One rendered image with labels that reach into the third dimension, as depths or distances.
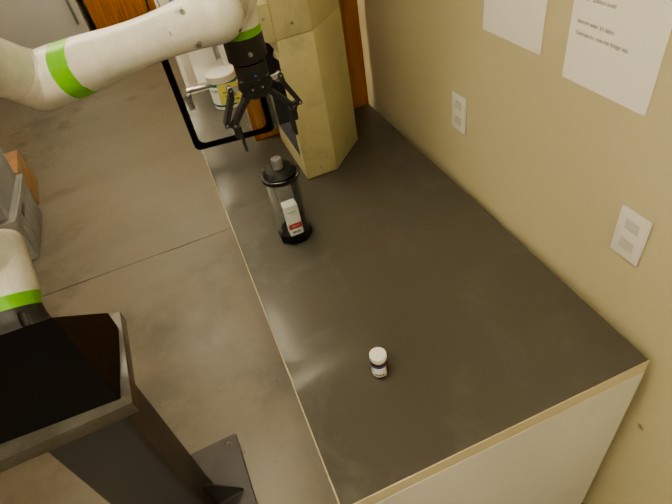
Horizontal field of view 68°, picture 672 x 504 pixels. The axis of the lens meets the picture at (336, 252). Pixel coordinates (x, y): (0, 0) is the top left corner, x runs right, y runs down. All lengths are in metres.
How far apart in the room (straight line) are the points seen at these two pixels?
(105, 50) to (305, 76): 0.64
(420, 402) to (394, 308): 0.26
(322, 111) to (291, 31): 0.26
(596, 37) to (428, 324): 0.68
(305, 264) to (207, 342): 1.28
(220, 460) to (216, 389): 0.35
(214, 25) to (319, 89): 0.64
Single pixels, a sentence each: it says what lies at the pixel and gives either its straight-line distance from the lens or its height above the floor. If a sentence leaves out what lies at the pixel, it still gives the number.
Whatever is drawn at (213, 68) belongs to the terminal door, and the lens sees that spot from 1.85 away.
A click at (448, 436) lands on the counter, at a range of 1.07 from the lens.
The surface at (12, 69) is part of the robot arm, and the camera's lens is 1.17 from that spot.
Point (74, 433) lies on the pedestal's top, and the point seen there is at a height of 0.92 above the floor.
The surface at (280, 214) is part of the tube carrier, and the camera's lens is 1.41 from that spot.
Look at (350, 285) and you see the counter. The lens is 1.32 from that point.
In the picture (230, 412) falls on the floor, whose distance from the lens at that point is 2.32.
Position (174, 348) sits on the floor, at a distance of 2.65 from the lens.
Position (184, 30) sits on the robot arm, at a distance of 1.05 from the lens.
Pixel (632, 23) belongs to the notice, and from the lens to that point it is 1.03.
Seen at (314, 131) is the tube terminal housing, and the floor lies 1.11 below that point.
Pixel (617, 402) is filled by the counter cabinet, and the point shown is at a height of 0.81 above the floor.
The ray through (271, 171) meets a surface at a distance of 1.36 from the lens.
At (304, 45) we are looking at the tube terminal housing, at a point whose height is 1.38.
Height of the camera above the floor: 1.90
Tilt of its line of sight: 42 degrees down
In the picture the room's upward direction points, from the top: 12 degrees counter-clockwise
